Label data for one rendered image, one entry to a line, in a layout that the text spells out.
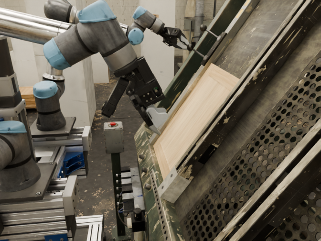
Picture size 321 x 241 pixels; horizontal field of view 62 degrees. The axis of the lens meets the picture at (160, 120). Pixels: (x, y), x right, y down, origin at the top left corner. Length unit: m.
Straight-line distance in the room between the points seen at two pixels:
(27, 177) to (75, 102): 2.65
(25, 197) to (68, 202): 0.15
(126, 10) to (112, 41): 8.66
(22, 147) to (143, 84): 0.53
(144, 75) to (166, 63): 4.38
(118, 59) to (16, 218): 0.77
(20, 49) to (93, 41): 4.87
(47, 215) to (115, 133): 0.74
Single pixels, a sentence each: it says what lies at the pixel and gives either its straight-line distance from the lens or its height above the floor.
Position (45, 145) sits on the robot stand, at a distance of 1.56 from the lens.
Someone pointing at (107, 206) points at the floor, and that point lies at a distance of 2.53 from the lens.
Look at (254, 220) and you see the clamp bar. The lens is 0.72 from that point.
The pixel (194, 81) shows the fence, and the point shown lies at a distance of 1.46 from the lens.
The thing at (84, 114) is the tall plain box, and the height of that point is 0.29.
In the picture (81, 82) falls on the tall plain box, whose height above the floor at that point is 0.73.
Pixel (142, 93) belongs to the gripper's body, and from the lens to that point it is 0.66.
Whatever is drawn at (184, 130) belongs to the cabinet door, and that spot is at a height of 1.07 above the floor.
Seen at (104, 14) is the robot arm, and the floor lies 1.62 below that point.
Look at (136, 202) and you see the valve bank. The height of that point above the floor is 0.74.
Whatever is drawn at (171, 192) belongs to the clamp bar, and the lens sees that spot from 1.12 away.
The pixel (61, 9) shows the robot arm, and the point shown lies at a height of 1.62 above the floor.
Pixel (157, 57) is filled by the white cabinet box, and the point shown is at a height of 0.76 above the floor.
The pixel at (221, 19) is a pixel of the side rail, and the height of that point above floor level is 1.56.
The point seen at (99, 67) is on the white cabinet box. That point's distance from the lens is 6.23.
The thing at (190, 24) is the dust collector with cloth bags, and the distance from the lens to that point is 7.00.
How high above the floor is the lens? 1.64
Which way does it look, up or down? 23 degrees down
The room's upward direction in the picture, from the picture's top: straight up
